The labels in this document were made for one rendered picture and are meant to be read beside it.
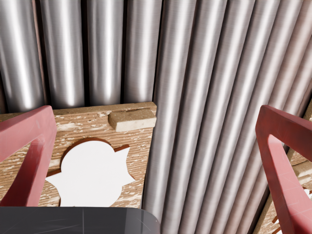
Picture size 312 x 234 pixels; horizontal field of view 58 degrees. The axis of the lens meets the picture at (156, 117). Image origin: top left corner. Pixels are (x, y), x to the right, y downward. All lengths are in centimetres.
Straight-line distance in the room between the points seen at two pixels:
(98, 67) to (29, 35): 8
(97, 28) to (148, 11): 6
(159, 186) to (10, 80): 31
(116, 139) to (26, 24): 18
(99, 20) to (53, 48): 6
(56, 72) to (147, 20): 12
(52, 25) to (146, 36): 11
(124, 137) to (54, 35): 16
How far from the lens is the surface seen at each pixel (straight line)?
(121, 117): 36
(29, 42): 34
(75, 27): 34
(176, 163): 52
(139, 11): 36
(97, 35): 35
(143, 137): 41
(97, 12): 34
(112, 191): 45
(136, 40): 37
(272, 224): 91
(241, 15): 44
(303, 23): 55
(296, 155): 73
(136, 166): 44
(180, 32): 39
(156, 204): 56
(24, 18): 33
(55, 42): 34
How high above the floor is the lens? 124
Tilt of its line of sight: 48 degrees down
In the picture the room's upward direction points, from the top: 139 degrees clockwise
